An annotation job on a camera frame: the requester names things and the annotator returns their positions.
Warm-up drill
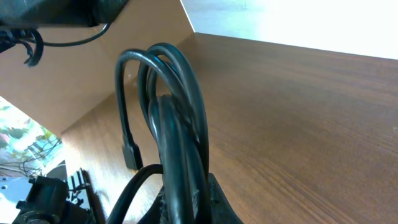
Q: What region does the thick black cable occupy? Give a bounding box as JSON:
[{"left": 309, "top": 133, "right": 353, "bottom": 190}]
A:
[{"left": 105, "top": 42, "right": 210, "bottom": 224}]

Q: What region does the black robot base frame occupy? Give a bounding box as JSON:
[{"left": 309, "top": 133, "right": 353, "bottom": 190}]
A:
[{"left": 1, "top": 169, "right": 100, "bottom": 224}]

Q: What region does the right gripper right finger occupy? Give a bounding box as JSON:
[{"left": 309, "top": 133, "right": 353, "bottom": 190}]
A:
[{"left": 208, "top": 173, "right": 243, "bottom": 224}]

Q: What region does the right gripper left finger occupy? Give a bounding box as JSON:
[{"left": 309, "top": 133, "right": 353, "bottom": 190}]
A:
[{"left": 137, "top": 186, "right": 169, "bottom": 224}]

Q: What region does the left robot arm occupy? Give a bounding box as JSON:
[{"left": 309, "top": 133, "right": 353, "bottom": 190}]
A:
[{"left": 1, "top": 0, "right": 128, "bottom": 67}]

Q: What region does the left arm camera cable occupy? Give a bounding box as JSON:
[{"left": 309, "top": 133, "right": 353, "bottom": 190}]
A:
[{"left": 30, "top": 22, "right": 111, "bottom": 48}]

